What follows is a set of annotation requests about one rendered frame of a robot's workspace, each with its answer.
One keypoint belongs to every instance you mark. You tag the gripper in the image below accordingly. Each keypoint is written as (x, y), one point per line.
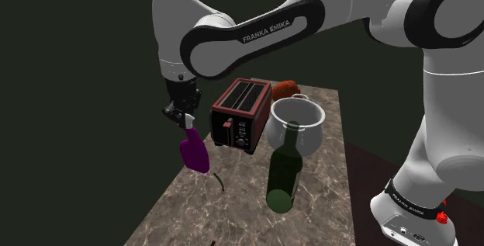
(182, 92)

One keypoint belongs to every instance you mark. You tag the purple spray bottle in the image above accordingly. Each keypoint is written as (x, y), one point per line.
(194, 152)

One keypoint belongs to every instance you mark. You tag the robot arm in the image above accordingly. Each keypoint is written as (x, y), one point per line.
(450, 116)

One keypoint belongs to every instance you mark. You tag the red and black toaster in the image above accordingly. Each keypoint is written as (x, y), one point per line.
(242, 112)

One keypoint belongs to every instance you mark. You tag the small dark curved stick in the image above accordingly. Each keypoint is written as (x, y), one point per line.
(219, 182)

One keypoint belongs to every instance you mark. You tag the orange round fruit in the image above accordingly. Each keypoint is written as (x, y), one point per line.
(285, 89)

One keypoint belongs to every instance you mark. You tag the silver cooking pot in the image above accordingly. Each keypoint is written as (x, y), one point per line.
(298, 118)

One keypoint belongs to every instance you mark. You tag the green wine bottle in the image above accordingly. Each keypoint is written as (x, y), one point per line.
(284, 175)

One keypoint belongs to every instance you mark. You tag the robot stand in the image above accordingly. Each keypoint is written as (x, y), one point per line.
(365, 184)

